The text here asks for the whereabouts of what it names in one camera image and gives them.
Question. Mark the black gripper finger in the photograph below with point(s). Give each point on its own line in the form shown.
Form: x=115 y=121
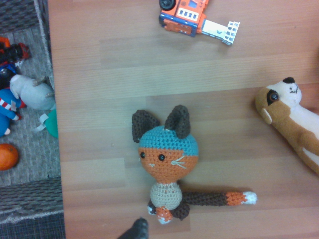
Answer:
x=137 y=230

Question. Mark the crochet cat toy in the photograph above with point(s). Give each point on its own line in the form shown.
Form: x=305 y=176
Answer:
x=167 y=159

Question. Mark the grey woven basket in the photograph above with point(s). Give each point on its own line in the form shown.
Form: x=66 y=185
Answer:
x=32 y=154

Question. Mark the green plush toy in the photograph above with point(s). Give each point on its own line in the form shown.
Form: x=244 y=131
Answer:
x=52 y=124

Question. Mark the red black toy car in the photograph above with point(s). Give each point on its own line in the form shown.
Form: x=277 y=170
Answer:
x=12 y=53

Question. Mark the orange fruit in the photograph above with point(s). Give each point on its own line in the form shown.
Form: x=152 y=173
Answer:
x=7 y=157

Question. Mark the grey plush elephant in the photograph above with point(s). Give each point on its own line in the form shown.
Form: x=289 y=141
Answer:
x=32 y=94

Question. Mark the blue plush doll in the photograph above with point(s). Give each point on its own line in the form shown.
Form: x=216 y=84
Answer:
x=5 y=117

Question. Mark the brown white otter plush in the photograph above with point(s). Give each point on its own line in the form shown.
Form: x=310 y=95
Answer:
x=286 y=117

